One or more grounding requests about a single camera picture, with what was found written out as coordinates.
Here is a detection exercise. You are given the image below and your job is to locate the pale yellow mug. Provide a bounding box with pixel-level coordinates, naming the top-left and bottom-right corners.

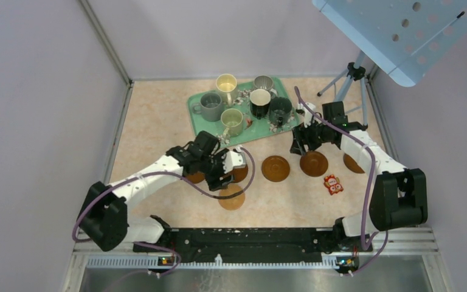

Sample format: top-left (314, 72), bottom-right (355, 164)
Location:
top-left (215, 74), bottom-right (238, 106)

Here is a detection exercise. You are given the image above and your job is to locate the red owl picture card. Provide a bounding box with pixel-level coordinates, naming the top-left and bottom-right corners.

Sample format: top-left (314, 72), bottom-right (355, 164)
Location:
top-left (323, 175), bottom-right (344, 195)

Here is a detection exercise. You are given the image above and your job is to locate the aluminium frame rail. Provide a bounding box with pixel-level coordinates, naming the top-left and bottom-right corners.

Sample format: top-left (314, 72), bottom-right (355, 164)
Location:
top-left (63, 227), bottom-right (454, 291)

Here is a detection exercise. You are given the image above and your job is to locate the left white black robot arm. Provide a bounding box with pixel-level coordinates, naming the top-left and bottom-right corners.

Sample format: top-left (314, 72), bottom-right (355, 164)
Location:
top-left (72, 131), bottom-right (246, 252)

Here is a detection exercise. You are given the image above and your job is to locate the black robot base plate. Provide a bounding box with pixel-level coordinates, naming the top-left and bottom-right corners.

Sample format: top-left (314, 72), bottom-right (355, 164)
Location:
top-left (156, 228), bottom-right (363, 263)

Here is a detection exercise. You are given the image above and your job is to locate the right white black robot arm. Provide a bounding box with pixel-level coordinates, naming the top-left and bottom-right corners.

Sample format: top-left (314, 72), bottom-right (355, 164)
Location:
top-left (290, 102), bottom-right (428, 251)

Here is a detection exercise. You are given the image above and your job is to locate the dark brown wooden coaster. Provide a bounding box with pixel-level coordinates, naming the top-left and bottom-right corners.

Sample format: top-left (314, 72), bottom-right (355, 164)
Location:
top-left (229, 165), bottom-right (249, 183)
top-left (185, 172), bottom-right (205, 184)
top-left (343, 153), bottom-right (365, 174)
top-left (299, 151), bottom-right (328, 177)
top-left (261, 155), bottom-right (291, 183)

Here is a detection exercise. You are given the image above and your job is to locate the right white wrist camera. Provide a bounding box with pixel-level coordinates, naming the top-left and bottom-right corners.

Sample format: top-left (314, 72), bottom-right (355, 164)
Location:
top-left (296, 102), bottom-right (316, 128)

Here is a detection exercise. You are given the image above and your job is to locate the light blue perforated panel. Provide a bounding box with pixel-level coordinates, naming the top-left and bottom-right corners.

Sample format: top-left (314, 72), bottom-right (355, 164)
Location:
top-left (312, 0), bottom-right (467, 87)

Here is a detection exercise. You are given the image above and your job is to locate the light tan wooden coaster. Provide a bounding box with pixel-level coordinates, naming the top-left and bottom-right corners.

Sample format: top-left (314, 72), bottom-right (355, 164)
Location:
top-left (218, 184), bottom-right (246, 210)

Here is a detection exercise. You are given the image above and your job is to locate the dark green mug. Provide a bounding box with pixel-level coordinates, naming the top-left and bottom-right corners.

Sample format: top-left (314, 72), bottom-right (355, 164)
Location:
top-left (269, 97), bottom-right (292, 127)

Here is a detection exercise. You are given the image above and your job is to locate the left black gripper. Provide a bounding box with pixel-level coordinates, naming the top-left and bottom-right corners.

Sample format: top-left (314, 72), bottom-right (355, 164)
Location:
top-left (198, 147), bottom-right (235, 191)

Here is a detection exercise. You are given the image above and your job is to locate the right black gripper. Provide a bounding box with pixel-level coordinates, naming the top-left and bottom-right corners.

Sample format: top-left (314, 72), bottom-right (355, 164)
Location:
top-left (290, 116), bottom-right (331, 156)

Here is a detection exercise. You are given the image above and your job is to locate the plain grey mug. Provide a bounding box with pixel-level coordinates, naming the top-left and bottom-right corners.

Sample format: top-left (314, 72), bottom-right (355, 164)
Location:
top-left (191, 92), bottom-right (224, 122)

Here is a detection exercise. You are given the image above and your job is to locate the ribbed grey mug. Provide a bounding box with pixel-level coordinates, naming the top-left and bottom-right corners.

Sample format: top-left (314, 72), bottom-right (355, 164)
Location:
top-left (253, 75), bottom-right (278, 99)

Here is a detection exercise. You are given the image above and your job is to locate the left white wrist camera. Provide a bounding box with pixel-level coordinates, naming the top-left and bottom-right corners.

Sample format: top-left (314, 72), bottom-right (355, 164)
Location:
top-left (223, 146), bottom-right (247, 174)

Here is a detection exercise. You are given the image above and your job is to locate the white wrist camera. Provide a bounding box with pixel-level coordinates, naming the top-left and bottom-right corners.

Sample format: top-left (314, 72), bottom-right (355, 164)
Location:
top-left (223, 146), bottom-right (247, 174)
top-left (296, 102), bottom-right (316, 128)

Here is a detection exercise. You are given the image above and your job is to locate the light green mug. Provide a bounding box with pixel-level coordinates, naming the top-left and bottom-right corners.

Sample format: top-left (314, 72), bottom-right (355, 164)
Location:
top-left (221, 108), bottom-right (244, 138)

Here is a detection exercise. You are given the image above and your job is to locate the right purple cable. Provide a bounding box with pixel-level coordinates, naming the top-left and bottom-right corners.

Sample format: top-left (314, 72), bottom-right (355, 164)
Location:
top-left (293, 86), bottom-right (389, 276)

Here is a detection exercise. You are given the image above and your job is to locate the black mug white inside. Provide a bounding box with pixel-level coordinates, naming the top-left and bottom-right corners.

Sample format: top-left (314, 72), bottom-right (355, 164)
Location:
top-left (249, 89), bottom-right (271, 119)

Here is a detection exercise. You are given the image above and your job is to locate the green floral serving tray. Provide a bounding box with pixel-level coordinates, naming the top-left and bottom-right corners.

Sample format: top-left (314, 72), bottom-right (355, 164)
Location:
top-left (187, 81), bottom-right (300, 148)

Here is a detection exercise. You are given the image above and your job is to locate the grey tripod stand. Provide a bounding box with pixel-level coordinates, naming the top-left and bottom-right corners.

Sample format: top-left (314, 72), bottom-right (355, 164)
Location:
top-left (317, 50), bottom-right (368, 130)

